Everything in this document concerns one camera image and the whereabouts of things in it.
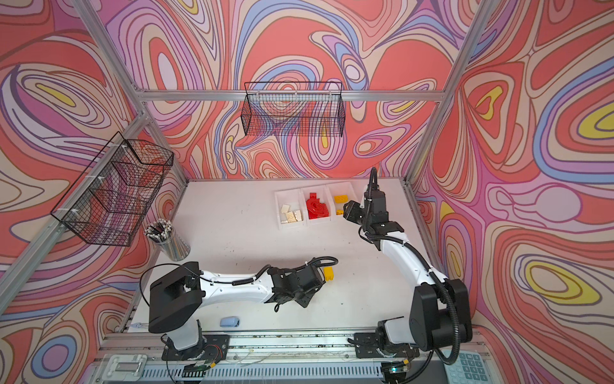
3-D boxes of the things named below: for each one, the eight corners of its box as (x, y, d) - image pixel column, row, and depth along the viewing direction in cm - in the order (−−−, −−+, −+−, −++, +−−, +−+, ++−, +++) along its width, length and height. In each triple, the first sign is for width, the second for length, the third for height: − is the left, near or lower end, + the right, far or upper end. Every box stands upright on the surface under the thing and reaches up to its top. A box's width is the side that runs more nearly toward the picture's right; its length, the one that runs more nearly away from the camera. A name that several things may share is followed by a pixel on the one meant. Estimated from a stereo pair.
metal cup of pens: (165, 261, 94) (141, 237, 80) (173, 243, 99) (151, 218, 85) (186, 261, 94) (164, 237, 80) (192, 243, 99) (173, 218, 85)
